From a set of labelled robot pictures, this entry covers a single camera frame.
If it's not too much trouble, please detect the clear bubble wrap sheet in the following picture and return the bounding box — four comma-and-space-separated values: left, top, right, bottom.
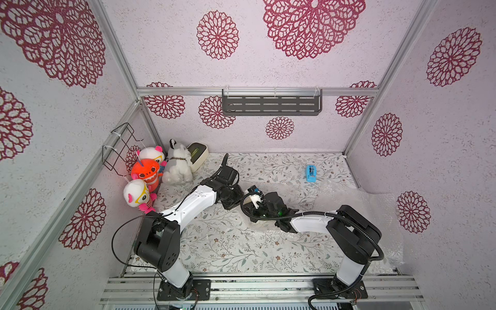
232, 180, 404, 268

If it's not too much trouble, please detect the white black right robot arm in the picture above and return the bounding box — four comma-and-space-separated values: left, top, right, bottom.
240, 190, 385, 288

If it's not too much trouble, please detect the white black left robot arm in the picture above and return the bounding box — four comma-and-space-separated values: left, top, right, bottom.
134, 179, 244, 289

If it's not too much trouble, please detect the floral table mat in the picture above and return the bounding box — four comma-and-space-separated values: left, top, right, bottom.
129, 152, 398, 275

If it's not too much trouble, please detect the blue tape dispenser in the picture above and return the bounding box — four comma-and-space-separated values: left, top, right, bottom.
306, 165, 317, 183

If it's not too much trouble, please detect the grey white husky plush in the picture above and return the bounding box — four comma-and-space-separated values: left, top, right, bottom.
161, 139, 193, 185

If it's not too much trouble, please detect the white pink plush toy top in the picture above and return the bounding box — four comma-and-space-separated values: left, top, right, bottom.
137, 146, 166, 165

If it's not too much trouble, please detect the orange red plush toy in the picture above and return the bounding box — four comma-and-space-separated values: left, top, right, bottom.
130, 159, 163, 193

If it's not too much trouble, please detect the white plush with yellow glasses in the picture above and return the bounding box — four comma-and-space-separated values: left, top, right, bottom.
123, 179, 157, 214

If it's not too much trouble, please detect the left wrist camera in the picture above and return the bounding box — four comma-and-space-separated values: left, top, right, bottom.
216, 153, 239, 185

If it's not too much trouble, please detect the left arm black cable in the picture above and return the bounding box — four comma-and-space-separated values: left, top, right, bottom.
111, 214, 164, 272

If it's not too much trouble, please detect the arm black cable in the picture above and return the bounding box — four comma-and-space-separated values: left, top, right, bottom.
111, 214, 164, 272
239, 191, 385, 310

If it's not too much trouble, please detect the grey wall shelf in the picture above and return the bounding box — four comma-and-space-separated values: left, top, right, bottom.
221, 89, 322, 116

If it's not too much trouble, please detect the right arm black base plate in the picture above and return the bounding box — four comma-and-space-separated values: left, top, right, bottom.
312, 275, 368, 300

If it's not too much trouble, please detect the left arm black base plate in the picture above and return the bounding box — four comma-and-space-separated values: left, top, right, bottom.
157, 275, 212, 302

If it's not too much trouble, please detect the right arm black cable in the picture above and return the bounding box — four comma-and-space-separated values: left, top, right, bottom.
239, 191, 385, 310

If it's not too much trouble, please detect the black wire basket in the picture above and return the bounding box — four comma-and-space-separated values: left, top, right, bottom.
101, 122, 145, 177

